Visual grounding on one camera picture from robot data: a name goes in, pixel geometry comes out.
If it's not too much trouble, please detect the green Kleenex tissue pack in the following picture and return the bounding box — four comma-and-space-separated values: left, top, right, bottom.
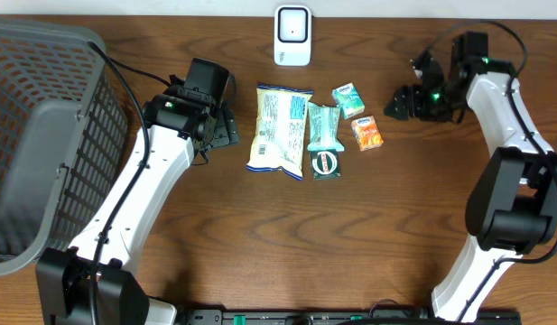
332, 83, 366, 119

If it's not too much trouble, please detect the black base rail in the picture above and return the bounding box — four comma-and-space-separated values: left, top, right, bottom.
176, 307, 523, 325

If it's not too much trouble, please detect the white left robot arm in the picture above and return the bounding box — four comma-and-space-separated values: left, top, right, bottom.
36, 91, 238, 324

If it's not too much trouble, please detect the grey plastic mesh basket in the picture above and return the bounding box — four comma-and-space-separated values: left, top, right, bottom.
0, 18, 128, 276

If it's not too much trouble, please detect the mint green snack packet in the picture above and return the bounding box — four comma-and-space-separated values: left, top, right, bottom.
307, 102, 345, 152

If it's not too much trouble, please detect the cream blue snack bag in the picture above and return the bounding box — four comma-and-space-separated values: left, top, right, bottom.
246, 83, 313, 181

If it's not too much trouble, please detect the white barcode scanner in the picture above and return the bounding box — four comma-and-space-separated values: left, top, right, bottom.
274, 5, 312, 67

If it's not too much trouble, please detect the dark green round-logo packet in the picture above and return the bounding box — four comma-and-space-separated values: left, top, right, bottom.
310, 150, 341, 181

